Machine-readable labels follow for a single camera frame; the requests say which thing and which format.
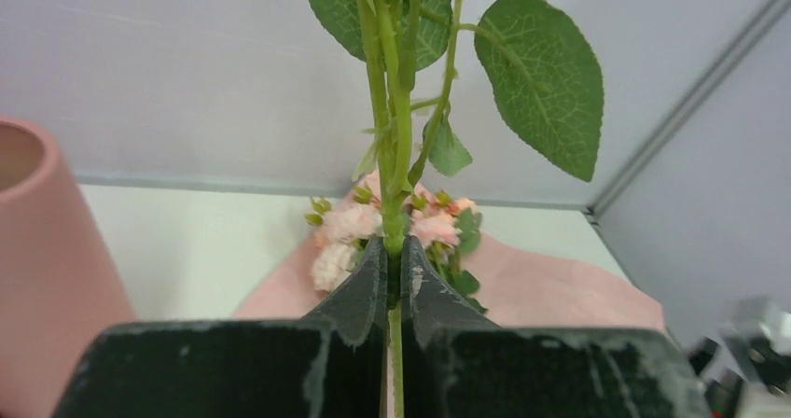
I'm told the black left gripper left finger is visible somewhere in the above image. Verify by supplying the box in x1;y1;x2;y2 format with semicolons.
54;238;387;418

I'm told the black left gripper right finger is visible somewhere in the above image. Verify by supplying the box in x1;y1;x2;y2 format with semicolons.
400;237;711;418

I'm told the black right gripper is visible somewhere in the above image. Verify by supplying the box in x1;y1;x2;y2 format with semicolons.
687;296;790;417

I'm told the pink wrapping paper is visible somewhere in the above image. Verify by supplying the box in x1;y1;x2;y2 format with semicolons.
233;236;665;331

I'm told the pink rose stem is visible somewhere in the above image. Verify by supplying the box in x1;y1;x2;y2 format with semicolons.
306;0;604;417

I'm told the pink cylindrical vase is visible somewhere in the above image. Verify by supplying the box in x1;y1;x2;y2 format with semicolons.
1;117;136;417

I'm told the pink rose stems bunch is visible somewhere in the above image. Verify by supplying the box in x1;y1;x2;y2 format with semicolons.
303;171;490;316

